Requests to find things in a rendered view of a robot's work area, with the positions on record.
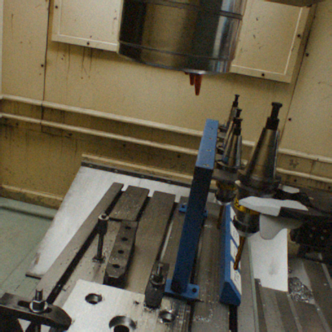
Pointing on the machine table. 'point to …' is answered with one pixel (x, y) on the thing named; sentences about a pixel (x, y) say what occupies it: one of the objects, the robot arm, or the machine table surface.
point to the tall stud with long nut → (101, 235)
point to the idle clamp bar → (128, 229)
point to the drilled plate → (89, 324)
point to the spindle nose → (181, 34)
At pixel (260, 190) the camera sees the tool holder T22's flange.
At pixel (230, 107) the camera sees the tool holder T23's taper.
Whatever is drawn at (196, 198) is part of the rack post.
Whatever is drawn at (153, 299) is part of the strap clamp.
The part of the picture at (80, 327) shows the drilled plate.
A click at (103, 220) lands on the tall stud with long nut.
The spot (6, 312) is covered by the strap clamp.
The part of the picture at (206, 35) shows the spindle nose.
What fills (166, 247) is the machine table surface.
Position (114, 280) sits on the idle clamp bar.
